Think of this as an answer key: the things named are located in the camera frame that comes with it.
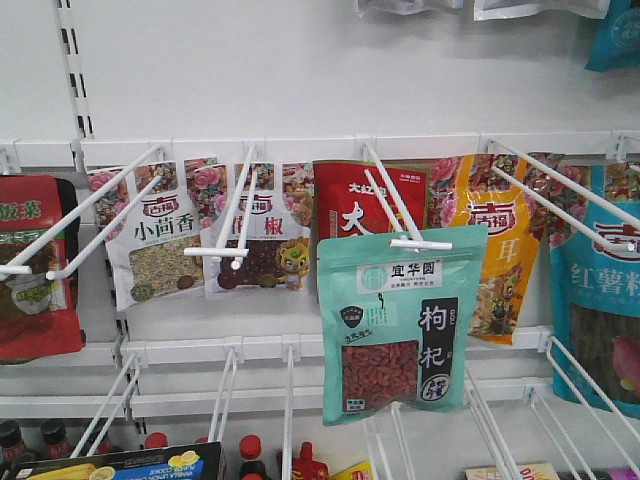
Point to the blue sweet potato noodle bag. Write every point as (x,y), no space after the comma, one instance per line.
(595,296)

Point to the white fennel seed packet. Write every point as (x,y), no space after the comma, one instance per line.
(146,250)

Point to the white peppercorn spice packet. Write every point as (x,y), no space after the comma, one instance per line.
(275,211)

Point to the red jujube bag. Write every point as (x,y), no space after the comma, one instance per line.
(346,205)

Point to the white peg hook right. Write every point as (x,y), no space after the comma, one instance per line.
(565,202)

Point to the white peg hook far left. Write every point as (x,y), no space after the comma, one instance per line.
(17,264)

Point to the white peg hook centre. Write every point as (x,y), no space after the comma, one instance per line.
(411,238)

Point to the teal goji berry pouch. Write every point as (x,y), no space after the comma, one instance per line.
(395,321)

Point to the red pickled vegetable bag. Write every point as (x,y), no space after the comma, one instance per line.
(38,315)

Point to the teal bag top right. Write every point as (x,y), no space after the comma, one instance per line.
(616,43)

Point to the black Franzzi cookie box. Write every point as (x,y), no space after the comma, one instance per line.
(194,461)

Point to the red cap sauce bottle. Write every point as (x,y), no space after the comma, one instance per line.
(252,466)

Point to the yellow fungus snack bag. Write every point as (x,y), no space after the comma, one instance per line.
(465,191)

